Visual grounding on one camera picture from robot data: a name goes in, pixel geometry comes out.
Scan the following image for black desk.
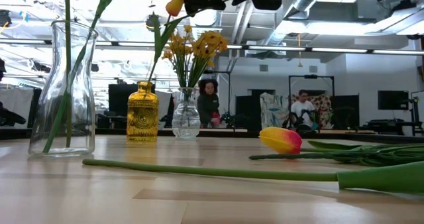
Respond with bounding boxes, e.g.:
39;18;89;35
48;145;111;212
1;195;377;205
366;117;424;137

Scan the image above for black display panel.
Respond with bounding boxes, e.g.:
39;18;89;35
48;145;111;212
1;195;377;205
108;84;138;117

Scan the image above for white teal patterned cloth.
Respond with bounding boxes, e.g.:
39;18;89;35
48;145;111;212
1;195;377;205
259;91;290;129

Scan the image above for clear smooth glass carafe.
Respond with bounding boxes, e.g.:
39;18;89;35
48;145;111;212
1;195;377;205
28;19;99;158

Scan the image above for green leafy stems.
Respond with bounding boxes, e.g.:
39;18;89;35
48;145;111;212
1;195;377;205
248;144;424;168

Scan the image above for hanging yellow pendant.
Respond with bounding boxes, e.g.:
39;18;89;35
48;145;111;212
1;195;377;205
297;33;304;68

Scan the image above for amber glass vase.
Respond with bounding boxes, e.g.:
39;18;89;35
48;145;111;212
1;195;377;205
126;80;160;143

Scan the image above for person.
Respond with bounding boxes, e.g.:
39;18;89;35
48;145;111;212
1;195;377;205
197;78;222;129
290;89;317;132

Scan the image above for black wall monitor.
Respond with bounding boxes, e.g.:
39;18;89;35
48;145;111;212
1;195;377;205
377;89;410;111

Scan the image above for black metal rig frame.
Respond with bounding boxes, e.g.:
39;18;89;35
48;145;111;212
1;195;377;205
0;127;424;144

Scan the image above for clear ribbed glass vase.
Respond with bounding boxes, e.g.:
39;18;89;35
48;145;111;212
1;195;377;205
171;86;202;139

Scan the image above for long green stem foreground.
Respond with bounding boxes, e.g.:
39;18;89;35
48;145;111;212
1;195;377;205
81;158;424;196

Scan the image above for white cloth cover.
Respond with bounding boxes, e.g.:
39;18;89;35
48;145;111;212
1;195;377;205
0;87;34;129

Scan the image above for black background rig frame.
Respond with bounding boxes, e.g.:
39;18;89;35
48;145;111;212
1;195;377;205
180;70;232;125
288;74;335;129

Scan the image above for brown floral patterned cloth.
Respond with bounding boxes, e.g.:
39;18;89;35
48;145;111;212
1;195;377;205
290;93;333;129

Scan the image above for long ceiling light strip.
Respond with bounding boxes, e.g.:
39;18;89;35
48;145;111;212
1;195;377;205
311;47;369;54
372;49;424;56
248;45;307;52

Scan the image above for yellow red artificial tulip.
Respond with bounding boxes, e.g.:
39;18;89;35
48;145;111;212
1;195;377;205
258;126;424;152

